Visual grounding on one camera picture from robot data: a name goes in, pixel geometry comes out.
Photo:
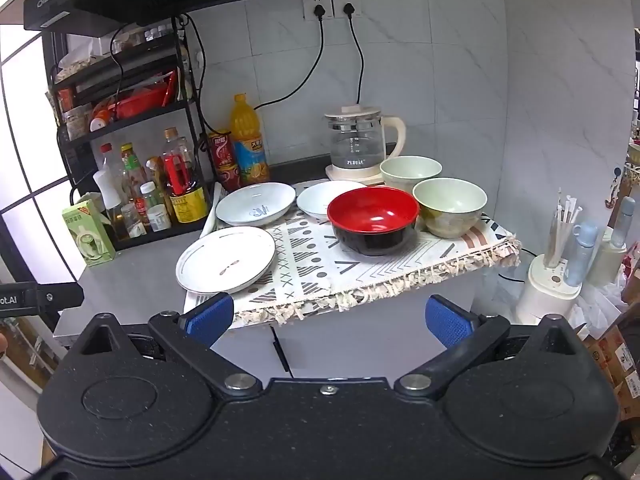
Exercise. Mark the orange juice bottle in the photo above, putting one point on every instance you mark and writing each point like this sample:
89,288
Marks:
248,150

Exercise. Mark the bundle of chopsticks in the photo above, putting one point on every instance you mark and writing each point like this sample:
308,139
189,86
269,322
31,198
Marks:
562,230

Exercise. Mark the cream kettle base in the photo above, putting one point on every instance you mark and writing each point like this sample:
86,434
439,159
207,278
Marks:
350,174

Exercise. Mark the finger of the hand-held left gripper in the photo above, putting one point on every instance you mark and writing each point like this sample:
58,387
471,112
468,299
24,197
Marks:
60,297

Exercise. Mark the light blue utensil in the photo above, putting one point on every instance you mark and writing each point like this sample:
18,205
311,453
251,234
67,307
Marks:
582,250

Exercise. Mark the white plate with dark rim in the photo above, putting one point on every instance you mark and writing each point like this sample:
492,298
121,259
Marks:
225,260

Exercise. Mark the pale green bowl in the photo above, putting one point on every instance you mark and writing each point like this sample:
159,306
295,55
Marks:
450,205
410,172

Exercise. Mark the green carton box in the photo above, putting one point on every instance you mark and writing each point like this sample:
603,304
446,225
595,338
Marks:
87,235

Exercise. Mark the white plate with grey print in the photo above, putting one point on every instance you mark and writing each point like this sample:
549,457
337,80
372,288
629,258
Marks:
320,197

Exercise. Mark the cream utensil container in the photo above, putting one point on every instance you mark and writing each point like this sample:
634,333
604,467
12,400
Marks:
605,260

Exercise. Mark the clear bottle with red cap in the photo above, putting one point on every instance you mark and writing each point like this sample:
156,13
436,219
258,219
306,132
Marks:
106,157

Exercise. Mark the white plastic bottle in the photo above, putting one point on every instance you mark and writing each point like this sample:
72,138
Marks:
106,187

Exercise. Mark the person's left hand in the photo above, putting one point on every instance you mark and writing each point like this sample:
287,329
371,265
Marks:
2,346

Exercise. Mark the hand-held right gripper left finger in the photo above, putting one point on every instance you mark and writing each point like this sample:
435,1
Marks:
210,317

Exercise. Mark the white pill jar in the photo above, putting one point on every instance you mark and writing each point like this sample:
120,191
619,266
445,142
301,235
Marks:
159,217

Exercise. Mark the small glass spice jar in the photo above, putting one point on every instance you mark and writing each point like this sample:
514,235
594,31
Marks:
132,222

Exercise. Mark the white wall socket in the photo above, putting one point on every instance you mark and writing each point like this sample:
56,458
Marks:
316,7
346,5

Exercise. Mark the patterned fringed table mat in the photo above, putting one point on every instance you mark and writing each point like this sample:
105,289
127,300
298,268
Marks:
320,270

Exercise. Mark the white plate with blue lettering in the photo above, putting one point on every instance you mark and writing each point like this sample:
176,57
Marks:
250,202

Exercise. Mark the white chopstick holder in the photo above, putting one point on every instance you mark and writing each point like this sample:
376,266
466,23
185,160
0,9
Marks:
547,290

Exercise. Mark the red and black bowl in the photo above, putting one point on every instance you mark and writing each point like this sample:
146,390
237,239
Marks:
372,215

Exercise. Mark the cardboard box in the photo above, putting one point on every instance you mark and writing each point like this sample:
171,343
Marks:
617,355

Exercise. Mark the red plastic bag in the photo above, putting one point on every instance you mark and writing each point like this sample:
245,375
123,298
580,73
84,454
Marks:
140,100

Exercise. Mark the red drink can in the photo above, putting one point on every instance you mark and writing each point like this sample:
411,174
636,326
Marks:
229,176
221,150

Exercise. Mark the small jar with white lid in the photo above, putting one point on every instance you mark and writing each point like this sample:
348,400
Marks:
150,195

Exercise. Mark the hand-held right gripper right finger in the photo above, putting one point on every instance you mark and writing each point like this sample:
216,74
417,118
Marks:
447,322

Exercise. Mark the black metal shelf rack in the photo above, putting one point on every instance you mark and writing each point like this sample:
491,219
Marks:
135,110

